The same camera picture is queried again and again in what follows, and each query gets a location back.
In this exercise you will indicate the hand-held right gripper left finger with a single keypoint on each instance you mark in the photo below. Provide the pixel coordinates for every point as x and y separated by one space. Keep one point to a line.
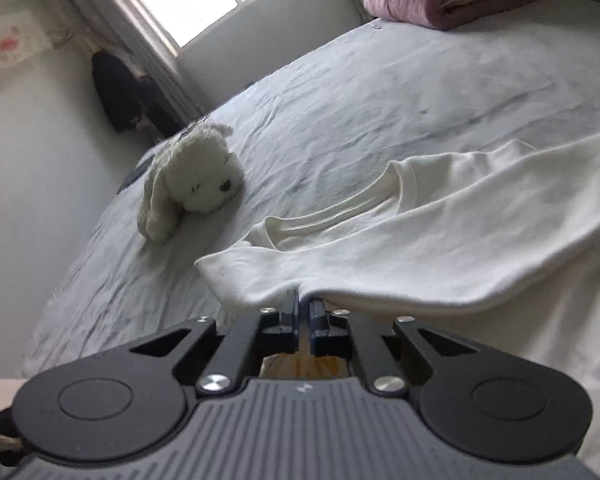
291 317

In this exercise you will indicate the white long-sleeve shirt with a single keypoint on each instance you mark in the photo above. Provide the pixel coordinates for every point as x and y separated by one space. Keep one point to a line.
430 240

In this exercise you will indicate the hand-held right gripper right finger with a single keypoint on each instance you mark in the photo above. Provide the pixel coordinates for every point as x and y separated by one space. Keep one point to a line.
316 317

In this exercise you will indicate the grey bed sheet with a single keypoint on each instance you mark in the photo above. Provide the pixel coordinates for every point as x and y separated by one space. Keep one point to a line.
355 110

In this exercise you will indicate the grey curtain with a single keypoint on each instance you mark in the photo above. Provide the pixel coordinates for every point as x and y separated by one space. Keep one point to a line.
130 20

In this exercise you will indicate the dark hanging clothes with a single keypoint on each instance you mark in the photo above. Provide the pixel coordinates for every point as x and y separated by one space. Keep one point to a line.
117 90

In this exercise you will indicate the floral wall poster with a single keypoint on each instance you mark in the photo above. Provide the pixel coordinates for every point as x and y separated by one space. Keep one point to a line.
10 45

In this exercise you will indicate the white plush dog toy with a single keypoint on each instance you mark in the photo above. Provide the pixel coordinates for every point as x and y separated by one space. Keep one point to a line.
200 180

